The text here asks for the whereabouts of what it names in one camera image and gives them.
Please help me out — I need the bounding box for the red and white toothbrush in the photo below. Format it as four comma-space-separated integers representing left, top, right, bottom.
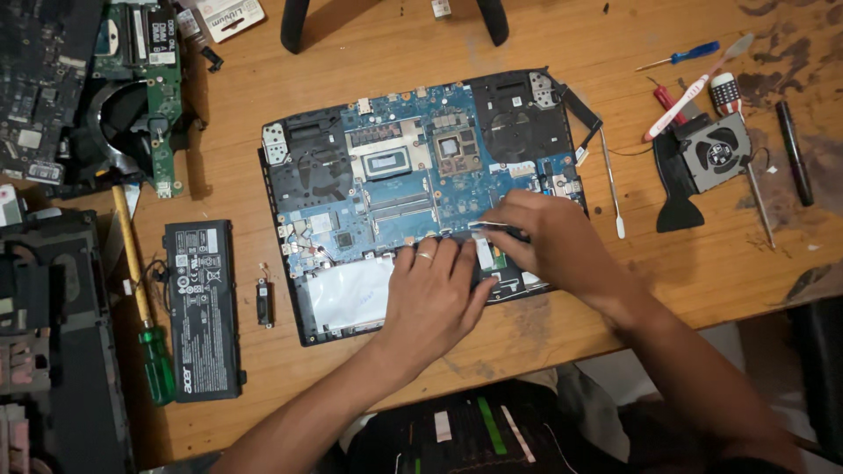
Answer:
641, 32, 756, 144

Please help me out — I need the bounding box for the open laptop base blue motherboard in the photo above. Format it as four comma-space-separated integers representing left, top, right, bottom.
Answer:
259, 66, 604, 348

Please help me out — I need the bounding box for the person's left hand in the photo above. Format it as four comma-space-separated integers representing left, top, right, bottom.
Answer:
378, 237, 499, 345

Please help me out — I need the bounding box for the black fan housing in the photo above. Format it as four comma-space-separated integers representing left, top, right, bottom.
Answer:
65, 78, 206, 195

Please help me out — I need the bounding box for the black laptop battery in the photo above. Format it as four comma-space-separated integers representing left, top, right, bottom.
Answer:
162, 219, 248, 404

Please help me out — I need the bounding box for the grey laptop cooling fan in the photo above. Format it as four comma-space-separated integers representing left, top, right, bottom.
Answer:
671, 111, 754, 195

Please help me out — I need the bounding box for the striped handle screwdriver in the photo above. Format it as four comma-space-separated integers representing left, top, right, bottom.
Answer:
709, 72, 777, 250

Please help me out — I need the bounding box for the blue handled screwdriver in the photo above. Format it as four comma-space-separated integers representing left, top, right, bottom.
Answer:
634, 40, 722, 72

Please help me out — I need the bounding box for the stack of black laptop parts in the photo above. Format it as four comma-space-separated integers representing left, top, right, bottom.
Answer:
0, 183, 137, 474

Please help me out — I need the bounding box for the white printed card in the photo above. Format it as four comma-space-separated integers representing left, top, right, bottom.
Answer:
195, 0, 267, 44

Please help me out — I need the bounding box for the black chair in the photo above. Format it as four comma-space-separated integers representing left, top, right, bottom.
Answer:
786, 295, 843, 463

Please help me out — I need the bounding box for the person's right hand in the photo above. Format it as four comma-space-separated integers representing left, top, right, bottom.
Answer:
476, 190, 628, 312

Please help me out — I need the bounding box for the black pen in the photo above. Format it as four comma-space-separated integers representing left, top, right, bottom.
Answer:
775, 99, 815, 208

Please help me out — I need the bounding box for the metal spudger white tip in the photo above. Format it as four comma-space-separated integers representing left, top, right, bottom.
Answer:
597, 124, 627, 241

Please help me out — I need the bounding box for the red handled screwdriver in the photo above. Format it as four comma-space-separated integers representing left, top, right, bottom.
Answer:
647, 77, 690, 127

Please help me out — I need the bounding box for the green circuit board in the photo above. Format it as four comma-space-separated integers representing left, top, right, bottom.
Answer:
89, 0, 186, 199

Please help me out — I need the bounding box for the black cable strip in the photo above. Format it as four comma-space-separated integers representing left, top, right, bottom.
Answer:
470, 221, 532, 243

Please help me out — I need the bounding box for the dark laptop motherboard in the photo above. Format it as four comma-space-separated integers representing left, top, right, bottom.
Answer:
0, 0, 108, 187

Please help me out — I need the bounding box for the black stand leg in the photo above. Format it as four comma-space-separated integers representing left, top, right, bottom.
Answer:
475, 0, 511, 47
280, 0, 312, 55

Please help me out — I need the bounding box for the small black speaker module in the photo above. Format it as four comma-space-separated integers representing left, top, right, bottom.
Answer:
256, 262, 275, 329

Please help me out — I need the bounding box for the black laptop panel with tapes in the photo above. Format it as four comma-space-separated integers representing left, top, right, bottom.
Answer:
344, 379, 597, 474

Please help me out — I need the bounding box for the green handled screwdriver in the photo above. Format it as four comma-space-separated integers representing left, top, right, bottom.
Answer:
110, 185, 177, 407

